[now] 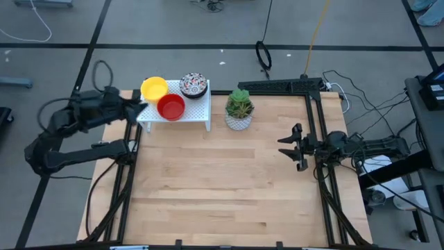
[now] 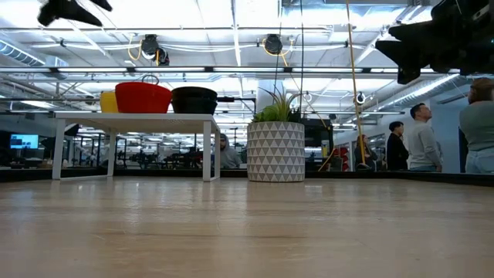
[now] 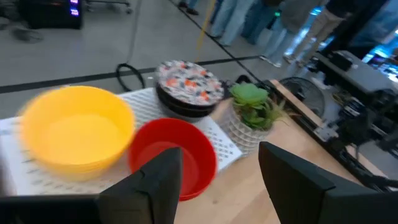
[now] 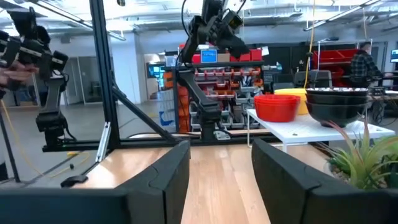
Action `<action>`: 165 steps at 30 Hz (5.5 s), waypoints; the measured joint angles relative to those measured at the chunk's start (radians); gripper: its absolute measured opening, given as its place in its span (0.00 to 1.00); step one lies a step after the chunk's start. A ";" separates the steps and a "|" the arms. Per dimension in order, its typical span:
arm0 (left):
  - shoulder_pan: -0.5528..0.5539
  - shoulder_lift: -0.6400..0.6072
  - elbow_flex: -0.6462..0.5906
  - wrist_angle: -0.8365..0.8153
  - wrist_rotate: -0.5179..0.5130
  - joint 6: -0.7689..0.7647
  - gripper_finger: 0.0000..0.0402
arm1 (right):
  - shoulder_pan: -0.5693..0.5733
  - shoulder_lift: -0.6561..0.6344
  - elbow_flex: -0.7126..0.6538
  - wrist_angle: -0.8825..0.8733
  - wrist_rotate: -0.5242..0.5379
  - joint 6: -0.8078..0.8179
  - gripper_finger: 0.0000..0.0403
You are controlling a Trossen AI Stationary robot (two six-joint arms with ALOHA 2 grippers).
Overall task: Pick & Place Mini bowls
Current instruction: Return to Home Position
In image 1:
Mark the potted succulent plant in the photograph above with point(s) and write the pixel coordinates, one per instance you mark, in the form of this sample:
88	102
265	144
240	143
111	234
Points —
238	121

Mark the silver table edge bracket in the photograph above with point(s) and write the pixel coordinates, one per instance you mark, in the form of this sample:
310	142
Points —
128	247

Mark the red plastic mini bowl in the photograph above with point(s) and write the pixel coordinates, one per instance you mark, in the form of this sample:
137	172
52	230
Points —
171	107

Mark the black desk base frame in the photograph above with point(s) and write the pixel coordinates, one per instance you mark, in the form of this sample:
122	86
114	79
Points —
392	170

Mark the black wheeled equipment base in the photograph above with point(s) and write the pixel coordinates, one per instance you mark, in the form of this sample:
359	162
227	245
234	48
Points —
5	116

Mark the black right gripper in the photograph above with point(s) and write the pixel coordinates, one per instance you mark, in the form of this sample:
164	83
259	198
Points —
310	147

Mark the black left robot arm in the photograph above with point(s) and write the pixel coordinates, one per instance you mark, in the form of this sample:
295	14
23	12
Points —
79	156

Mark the grey metal base bar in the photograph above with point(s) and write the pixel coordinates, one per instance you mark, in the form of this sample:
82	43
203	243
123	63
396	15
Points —
15	82
45	2

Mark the grey round can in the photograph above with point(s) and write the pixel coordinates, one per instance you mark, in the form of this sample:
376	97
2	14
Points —
377	198

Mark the grey side desk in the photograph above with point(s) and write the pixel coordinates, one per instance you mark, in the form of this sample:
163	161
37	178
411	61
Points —
430	132

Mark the white perforated shelf riser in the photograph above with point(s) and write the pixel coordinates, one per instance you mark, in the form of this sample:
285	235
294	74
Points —
197	109

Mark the yellow plastic mini bowl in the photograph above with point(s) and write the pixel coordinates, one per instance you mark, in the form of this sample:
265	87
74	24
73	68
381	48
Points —
154	88

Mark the black table clamp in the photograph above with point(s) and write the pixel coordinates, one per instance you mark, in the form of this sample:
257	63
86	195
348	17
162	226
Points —
279	244
178	243

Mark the black aluminium extrusion frame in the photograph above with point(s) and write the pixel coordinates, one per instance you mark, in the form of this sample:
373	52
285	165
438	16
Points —
309	111

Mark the black caster wheel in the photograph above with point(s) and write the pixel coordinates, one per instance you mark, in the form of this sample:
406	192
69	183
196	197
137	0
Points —
415	236

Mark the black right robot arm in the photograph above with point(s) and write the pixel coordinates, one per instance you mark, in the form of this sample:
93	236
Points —
378	146

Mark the black perforated metal bar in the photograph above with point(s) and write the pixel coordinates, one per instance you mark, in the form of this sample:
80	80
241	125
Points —
277	85

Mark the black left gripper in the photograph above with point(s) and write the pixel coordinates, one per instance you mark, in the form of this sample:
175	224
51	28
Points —
109	106

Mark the white paper roll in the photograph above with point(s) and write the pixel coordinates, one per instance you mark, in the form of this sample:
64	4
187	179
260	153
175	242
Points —
412	201

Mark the white cardboard box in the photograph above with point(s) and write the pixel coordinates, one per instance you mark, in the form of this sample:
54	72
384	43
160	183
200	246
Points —
392	185

